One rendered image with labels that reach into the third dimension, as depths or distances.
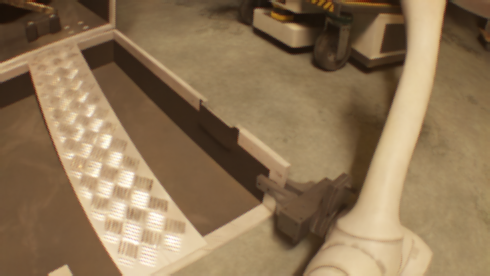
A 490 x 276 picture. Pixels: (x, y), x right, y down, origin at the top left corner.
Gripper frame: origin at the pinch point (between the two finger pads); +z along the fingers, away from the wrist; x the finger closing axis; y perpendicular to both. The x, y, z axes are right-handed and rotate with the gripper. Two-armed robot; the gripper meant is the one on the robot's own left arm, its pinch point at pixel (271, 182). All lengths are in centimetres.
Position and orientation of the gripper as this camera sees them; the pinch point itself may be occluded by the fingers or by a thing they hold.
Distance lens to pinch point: 70.5
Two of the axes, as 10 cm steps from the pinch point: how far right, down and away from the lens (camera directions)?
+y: 0.0, 8.5, 5.3
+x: 7.4, -3.6, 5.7
